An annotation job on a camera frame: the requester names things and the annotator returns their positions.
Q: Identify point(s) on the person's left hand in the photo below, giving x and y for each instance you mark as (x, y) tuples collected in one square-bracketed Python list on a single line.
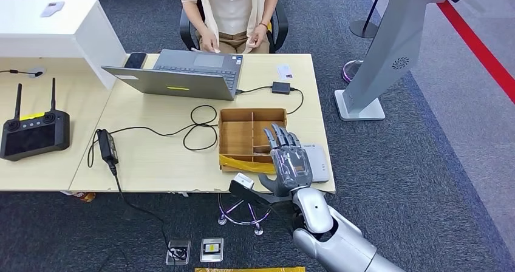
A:
[(256, 37)]

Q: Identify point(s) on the person's right hand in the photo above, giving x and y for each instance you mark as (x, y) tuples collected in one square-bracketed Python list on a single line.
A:
[(208, 41)]

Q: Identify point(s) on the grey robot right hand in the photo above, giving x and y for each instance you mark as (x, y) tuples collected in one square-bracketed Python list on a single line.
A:
[(291, 167)]

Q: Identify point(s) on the white ID card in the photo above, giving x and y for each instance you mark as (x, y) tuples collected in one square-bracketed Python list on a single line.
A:
[(285, 72)]

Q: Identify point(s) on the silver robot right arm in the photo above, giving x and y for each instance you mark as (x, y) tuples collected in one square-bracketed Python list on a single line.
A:
[(346, 246)]

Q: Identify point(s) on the grey white card reader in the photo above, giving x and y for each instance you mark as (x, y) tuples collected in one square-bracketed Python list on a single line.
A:
[(320, 165)]

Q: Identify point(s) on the room key card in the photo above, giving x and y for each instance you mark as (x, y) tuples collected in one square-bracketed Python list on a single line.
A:
[(261, 153)]

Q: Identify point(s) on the person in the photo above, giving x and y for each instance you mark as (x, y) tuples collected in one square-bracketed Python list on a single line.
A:
[(229, 8)]

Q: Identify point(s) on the black office chair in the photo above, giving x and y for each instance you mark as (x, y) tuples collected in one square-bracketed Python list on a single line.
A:
[(279, 25)]

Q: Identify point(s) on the grey laptop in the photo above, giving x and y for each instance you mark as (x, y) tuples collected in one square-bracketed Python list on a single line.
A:
[(177, 83)]

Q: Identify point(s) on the small black hub box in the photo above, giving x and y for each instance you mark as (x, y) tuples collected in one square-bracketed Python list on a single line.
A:
[(281, 87)]

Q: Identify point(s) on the brown cardboard divider box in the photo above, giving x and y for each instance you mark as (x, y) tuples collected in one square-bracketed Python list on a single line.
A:
[(237, 137)]

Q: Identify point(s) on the chrome stool base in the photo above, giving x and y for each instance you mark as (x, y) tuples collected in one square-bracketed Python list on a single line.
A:
[(241, 222)]

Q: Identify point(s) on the black smartphone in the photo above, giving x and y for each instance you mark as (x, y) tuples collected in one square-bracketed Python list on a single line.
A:
[(135, 60)]

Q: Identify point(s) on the yellow floor tape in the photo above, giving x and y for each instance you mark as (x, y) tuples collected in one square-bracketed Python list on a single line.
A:
[(249, 269)]

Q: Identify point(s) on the silver floor socket plate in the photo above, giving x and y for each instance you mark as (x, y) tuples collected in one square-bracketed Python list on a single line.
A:
[(212, 250)]

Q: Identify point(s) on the open floor socket box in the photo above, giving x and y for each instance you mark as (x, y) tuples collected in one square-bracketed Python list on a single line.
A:
[(179, 253)]

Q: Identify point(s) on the grey kiosk stand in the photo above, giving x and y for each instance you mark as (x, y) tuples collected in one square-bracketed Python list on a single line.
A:
[(398, 33)]

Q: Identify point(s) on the black power adapter brick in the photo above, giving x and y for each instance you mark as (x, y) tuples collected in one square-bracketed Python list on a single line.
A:
[(107, 146)]

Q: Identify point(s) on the small white flat device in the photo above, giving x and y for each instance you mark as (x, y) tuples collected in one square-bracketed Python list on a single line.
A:
[(51, 8)]

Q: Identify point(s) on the white counter block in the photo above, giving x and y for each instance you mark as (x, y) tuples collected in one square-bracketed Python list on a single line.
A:
[(48, 33)]

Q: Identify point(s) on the round desk grommet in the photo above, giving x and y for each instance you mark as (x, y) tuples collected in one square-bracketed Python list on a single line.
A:
[(36, 72)]

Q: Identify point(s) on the orange wrapper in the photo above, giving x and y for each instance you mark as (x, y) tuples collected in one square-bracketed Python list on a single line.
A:
[(86, 197)]

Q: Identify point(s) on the black remote controller with antennas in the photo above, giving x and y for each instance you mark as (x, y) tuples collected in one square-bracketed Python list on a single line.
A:
[(34, 137)]

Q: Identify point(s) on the red barrier belt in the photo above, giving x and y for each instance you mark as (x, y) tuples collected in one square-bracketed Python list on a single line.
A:
[(478, 49)]

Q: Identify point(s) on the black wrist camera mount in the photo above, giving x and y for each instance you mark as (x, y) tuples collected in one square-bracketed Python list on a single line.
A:
[(249, 193)]

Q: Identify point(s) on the black stanchion post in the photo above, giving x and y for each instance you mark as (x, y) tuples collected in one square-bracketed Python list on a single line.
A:
[(364, 28)]

